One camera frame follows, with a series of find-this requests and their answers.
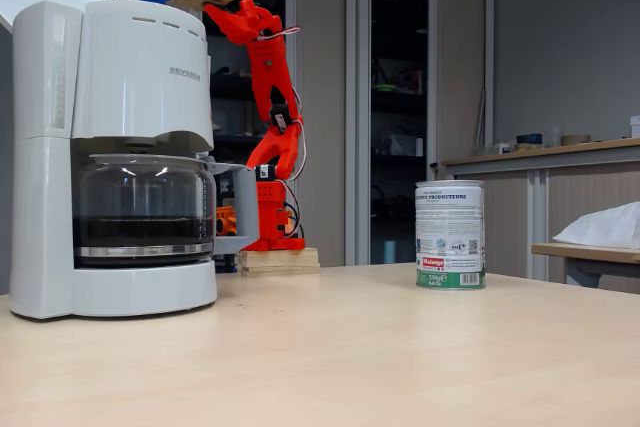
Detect white drip coffee maker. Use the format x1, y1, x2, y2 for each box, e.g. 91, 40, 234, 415
0, 0, 219, 321

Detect white green coffee can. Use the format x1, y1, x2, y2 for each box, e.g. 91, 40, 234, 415
415, 179, 487, 291

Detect printed cardboard box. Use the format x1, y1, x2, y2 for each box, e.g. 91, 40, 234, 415
394, 69, 424, 94

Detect white carton box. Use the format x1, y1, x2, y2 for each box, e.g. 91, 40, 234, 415
388, 134, 425, 157

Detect orange table clamp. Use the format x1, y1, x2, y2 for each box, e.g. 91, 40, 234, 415
215, 205, 239, 237

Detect plywood base block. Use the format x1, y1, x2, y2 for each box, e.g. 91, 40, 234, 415
234, 246, 321, 277

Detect leaning grey rods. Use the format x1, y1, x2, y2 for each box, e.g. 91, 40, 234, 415
473, 89, 487, 156

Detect low sideboard wooden top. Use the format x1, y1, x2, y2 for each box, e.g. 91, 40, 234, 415
442, 138, 640, 294

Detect white plastic bag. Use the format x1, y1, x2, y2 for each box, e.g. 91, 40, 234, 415
552, 200, 640, 249

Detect side table wooden top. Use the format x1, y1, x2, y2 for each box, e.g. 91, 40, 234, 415
530, 241, 640, 289

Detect white servo wire loop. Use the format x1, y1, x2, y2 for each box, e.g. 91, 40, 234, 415
254, 24, 301, 43

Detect glass carafe grey handle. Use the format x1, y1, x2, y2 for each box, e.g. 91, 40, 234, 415
72, 149, 261, 268

